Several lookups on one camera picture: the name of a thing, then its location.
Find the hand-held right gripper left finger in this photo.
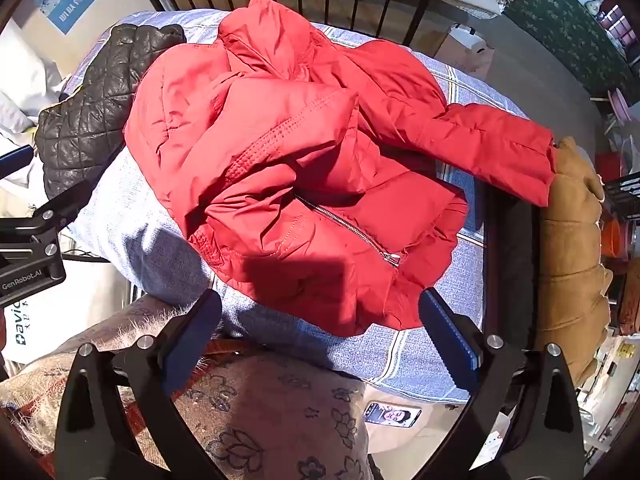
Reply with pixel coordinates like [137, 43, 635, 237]
[55, 287, 223, 480]

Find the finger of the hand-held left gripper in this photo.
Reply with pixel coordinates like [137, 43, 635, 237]
[0, 144, 34, 181]
[0, 181, 96, 257]

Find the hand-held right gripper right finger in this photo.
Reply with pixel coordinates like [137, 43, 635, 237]
[417, 287, 586, 480]

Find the red puffer jacket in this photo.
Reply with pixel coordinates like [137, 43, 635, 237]
[122, 0, 558, 338]

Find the white printed bag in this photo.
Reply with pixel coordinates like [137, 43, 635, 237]
[0, 252, 137, 367]

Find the blue checked bedsheet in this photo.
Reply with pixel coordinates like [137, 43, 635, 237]
[62, 9, 490, 406]

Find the white cloth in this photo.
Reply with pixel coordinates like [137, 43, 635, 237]
[0, 22, 68, 146]

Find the black quilted jacket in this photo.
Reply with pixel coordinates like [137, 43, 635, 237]
[36, 23, 188, 201]

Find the smartphone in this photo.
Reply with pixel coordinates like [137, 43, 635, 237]
[364, 399, 423, 429]

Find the grey floral cloth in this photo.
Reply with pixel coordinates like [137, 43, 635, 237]
[135, 342, 372, 480]

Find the tan puffer jacket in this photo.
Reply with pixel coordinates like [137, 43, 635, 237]
[535, 136, 615, 388]

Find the orange container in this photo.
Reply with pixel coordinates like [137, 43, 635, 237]
[599, 220, 628, 262]

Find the cardboard box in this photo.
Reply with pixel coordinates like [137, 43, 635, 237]
[432, 24, 493, 80]

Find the green floral cloth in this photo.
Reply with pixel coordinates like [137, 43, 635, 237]
[502, 0, 632, 103]

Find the black wire rack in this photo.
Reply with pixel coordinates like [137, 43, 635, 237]
[601, 172, 640, 222]

